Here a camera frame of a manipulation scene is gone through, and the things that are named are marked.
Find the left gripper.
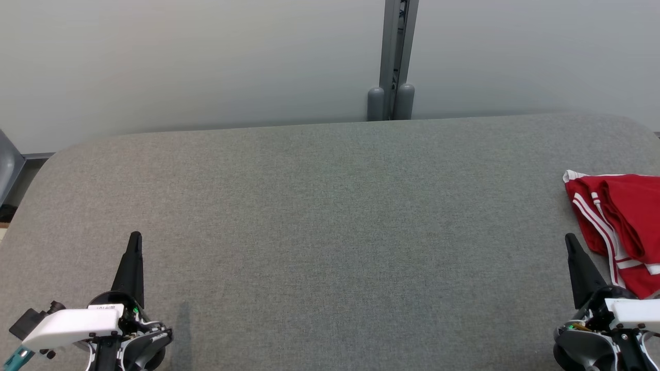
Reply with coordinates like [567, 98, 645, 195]
[21, 231, 173, 371]

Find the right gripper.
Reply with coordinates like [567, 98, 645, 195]
[566, 233, 660, 371]

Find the red shirt with white sleeves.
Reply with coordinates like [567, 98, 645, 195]
[567, 175, 660, 299]

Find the left teal camera connector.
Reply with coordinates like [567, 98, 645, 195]
[0, 345, 36, 371]

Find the grey partition post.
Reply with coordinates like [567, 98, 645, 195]
[367, 0, 419, 122]

